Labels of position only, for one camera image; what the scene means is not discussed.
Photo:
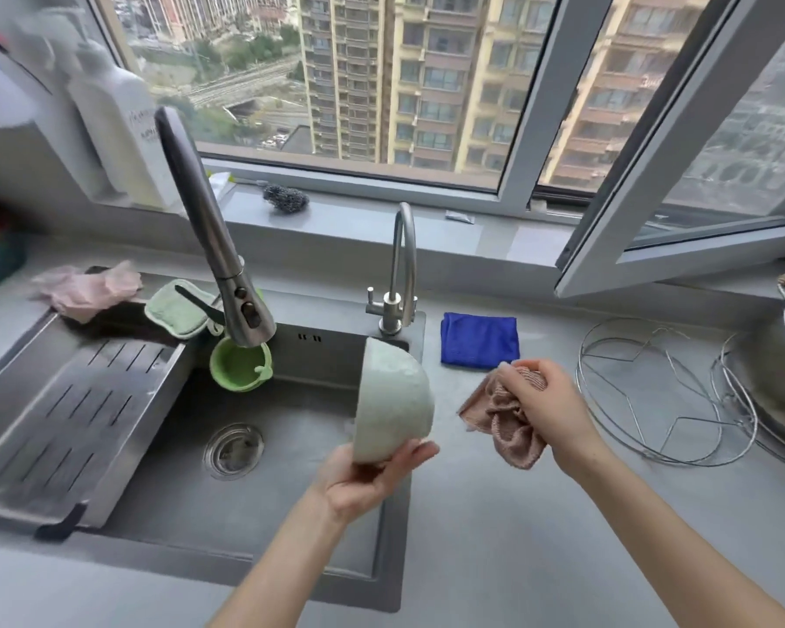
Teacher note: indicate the person's left hand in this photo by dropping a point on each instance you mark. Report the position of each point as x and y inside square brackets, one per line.
[360, 487]

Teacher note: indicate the person's right hand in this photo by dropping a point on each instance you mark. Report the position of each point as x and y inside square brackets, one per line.
[556, 412]

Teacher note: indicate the pink dish cloth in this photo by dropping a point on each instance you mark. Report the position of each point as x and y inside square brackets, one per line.
[510, 425]

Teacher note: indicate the pale green bowl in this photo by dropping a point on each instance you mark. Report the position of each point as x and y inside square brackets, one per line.
[392, 398]

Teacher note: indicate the person's right forearm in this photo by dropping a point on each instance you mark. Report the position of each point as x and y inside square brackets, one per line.
[667, 549]

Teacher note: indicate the person's left forearm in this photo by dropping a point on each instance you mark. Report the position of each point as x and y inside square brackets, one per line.
[275, 575]

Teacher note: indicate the dark pull-down kitchen faucet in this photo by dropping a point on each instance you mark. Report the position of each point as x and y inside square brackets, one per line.
[203, 209]

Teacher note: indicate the stainless steel sink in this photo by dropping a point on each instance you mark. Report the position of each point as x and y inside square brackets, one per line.
[288, 516]

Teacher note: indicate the blue cloth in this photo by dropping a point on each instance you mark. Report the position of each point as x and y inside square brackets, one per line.
[481, 340]

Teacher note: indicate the sink drain strainer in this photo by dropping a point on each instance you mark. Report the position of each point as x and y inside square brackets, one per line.
[234, 451]

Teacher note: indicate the green silicone cup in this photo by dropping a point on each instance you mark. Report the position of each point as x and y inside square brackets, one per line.
[235, 369]

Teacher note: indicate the open grey window sash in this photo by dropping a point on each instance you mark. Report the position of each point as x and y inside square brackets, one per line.
[628, 222]

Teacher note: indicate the small steel drinking faucet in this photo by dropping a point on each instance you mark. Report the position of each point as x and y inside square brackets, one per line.
[396, 268]

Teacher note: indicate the small grey sachet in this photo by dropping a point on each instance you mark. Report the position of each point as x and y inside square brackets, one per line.
[460, 217]

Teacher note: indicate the green sponge pad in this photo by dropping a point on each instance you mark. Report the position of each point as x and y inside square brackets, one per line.
[173, 313]

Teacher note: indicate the steel wool scrubber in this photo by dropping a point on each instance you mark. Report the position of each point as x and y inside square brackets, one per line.
[286, 198]

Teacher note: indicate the white plastic packet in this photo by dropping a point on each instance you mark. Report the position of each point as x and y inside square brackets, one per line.
[219, 186]

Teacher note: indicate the pink rubber glove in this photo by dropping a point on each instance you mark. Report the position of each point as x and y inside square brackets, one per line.
[85, 290]

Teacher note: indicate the steel slotted drain tray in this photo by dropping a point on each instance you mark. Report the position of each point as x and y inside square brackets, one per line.
[13, 470]

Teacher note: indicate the yellow apartment building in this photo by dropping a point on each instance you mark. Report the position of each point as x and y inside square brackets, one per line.
[432, 78]

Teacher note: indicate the white pump soap dispenser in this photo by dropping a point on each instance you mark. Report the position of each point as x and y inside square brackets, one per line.
[124, 137]

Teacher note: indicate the teal and orange fruit bowl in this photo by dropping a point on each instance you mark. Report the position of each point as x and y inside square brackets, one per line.
[0, 261]

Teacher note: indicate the white spray bottle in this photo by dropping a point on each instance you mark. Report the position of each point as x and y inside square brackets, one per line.
[59, 124]

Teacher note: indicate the blue dish brush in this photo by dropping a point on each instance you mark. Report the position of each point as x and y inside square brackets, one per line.
[0, 91]

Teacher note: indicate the grey window frame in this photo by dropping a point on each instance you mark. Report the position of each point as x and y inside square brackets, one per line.
[536, 124]

